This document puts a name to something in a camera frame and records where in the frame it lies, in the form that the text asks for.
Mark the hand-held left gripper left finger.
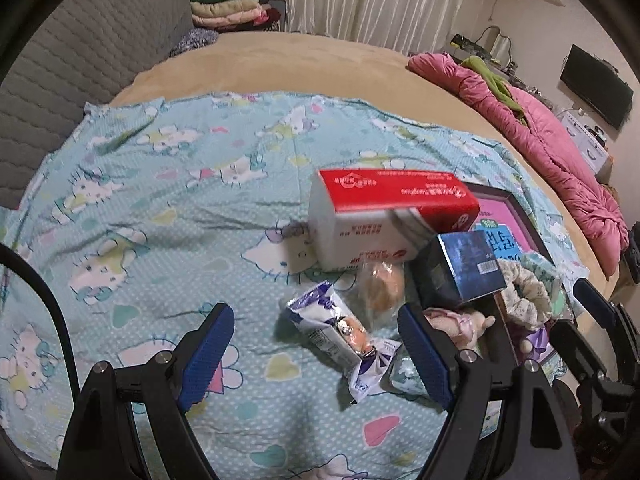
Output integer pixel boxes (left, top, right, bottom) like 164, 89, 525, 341
57, 302, 236, 480

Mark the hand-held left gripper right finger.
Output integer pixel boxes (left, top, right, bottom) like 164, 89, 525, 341
397, 305, 576, 480

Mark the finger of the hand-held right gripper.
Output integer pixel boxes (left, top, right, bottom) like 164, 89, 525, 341
547, 320, 623, 401
572, 277, 640, 361

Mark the beige plush toy purple dress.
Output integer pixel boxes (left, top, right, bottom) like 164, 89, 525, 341
515, 322, 556, 361

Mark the small pink plush doll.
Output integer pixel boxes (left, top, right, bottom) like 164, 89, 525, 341
422, 307, 496, 351

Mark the cream lace scrunchie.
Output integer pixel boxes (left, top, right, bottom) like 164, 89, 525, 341
497, 260, 553, 323

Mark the purple framed tray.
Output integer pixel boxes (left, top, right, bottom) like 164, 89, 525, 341
460, 182, 568, 376

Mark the pale green packet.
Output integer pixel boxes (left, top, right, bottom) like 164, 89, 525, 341
387, 350, 426, 396

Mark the white purple snack packet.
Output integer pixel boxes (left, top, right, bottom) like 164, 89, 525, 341
347, 337, 401, 403
286, 281, 376, 371

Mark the bread in clear packet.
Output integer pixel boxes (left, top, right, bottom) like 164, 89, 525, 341
357, 262, 406, 331

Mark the dark blue box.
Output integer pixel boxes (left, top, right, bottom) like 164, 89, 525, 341
414, 230, 508, 311

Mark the pink book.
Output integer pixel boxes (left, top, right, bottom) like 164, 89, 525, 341
475, 197, 541, 256

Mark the pink quilt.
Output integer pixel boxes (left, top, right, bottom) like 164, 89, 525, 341
406, 52, 630, 277

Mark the cartoon cat printed blanket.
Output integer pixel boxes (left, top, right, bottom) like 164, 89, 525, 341
0, 91, 591, 480

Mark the red white tissue pack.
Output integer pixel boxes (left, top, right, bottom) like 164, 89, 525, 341
306, 169, 481, 272

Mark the white drawer cabinet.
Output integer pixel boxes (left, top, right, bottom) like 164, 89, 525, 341
559, 110, 613, 176

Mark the green cloth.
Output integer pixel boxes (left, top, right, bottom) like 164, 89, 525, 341
460, 55, 528, 126

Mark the black electronic device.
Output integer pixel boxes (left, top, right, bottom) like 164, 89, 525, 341
450, 34, 488, 56

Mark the dark patterned cloth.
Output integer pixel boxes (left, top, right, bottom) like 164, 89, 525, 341
169, 29, 221, 58

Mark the grey quilted cover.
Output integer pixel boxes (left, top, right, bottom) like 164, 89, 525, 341
0, 0, 196, 211

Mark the pile of folded clothes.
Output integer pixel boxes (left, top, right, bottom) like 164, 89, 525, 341
190, 0, 288, 31

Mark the white curtain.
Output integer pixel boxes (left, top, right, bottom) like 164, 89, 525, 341
265, 0, 473, 56

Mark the black cable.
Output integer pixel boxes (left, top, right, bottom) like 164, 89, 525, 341
0, 242, 81, 411

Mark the black wall television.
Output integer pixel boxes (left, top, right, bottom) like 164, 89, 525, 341
559, 44, 632, 131

